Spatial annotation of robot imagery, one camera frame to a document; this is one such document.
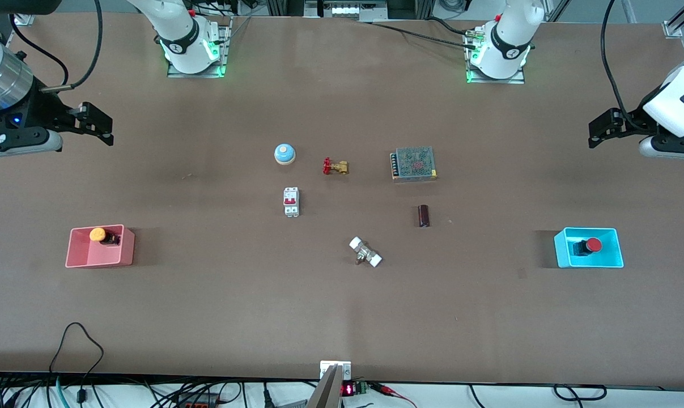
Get yellow push button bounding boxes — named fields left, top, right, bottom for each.
left=89, top=227, right=121, bottom=247

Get red push button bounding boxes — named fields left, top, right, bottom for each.
left=572, top=237, right=604, bottom=257

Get cyan plastic box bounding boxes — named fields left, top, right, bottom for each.
left=554, top=227, right=624, bottom=269

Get pink plastic box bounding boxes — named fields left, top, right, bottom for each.
left=65, top=224, right=135, bottom=269

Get metal mesh power supply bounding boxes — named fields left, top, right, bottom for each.
left=390, top=146, right=437, bottom=182

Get silver valve white caps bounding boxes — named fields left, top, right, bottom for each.
left=349, top=236, right=383, bottom=268

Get red alligator clip lead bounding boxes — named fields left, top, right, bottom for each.
left=375, top=384, right=417, bottom=408

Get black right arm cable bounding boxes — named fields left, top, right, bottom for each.
left=10, top=0, right=104, bottom=94

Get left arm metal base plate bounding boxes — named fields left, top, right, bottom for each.
left=465, top=28, right=526, bottom=85

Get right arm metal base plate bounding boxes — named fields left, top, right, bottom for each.
left=167, top=16, right=232, bottom=79

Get long black table cable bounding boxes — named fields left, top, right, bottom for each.
left=355, top=20, right=481, bottom=50

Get thin black looped cable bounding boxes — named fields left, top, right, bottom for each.
left=48, top=322, right=105, bottom=394

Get black coiled cable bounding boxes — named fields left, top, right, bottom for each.
left=554, top=385, right=608, bottom=401

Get silver aluminium frame equipment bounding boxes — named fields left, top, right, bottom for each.
left=304, top=0, right=389, bottom=21

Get grey metal bracket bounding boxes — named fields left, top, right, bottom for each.
left=306, top=360, right=352, bottom=408

